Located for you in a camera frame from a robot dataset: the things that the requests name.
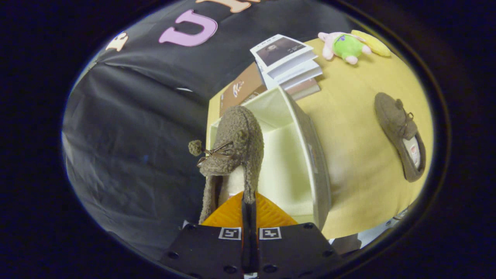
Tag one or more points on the white portrait cover book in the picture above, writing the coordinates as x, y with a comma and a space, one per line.
279, 50

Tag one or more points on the black backdrop cloth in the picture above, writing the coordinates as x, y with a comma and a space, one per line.
135, 116

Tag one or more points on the brown cover flat book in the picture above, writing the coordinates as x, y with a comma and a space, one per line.
240, 89

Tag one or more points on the brown fuzzy slipper shoe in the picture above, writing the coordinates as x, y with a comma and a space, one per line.
395, 120
236, 135

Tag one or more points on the yellow plush cushion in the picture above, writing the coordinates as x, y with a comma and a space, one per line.
374, 43

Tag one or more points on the plain white thick book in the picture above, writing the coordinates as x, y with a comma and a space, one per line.
296, 71

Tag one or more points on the green and pink plush toy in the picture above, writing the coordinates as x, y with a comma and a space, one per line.
347, 46

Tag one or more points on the pale brown edged book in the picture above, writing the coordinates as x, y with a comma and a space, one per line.
306, 89

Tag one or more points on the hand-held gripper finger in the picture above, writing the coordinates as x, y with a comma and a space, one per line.
253, 221
245, 221

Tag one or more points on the gray fabric storage box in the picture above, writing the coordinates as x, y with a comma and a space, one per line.
286, 162

